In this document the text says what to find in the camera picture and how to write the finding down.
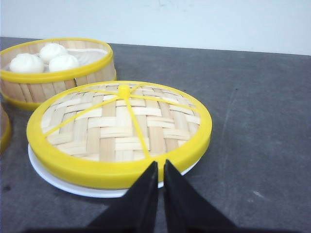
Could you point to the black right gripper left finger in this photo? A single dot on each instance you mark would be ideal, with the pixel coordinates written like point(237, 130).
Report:
point(135, 211)

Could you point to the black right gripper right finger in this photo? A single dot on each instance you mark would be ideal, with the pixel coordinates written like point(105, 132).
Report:
point(188, 212)

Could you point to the woven bamboo steamer lid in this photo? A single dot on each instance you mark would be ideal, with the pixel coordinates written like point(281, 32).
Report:
point(104, 135)

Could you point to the bamboo steamer basket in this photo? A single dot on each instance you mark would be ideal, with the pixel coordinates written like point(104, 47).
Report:
point(28, 91)
point(5, 129)

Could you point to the white plate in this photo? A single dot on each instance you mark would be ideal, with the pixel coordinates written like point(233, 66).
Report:
point(71, 187)

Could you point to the bamboo steamer basket front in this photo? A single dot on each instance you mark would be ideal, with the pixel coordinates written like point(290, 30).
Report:
point(5, 129)

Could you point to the white steamer liner cloth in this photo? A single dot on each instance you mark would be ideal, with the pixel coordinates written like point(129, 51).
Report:
point(87, 56)

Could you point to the white steamed bun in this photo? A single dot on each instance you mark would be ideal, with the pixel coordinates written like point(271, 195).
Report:
point(50, 51)
point(63, 62)
point(26, 63)

